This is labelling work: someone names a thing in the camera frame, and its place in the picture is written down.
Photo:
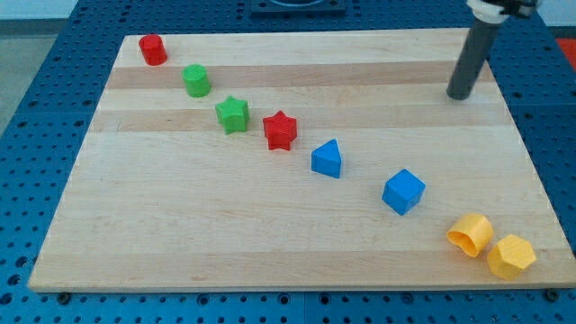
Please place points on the red cylinder block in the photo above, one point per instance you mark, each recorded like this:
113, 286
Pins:
153, 50

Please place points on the white rod mount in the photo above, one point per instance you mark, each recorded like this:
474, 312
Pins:
498, 11

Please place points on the green star block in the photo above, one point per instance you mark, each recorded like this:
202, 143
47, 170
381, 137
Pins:
233, 114

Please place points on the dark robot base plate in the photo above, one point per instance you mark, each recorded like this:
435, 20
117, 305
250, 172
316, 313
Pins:
268, 7

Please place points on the yellow hexagon block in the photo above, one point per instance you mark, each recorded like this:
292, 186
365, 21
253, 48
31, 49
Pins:
510, 257

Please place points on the blue cube block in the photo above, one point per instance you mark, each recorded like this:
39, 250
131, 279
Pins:
403, 191

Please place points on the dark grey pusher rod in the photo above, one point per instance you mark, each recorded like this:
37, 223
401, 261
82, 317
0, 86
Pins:
476, 48

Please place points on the wooden board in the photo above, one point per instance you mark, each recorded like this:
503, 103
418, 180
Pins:
161, 199

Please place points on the green cylinder block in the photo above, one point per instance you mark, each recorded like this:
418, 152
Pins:
196, 81

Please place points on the blue triangle block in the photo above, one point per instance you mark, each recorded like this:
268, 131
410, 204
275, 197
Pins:
326, 159

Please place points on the red star block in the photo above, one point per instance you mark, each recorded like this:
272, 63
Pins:
280, 131

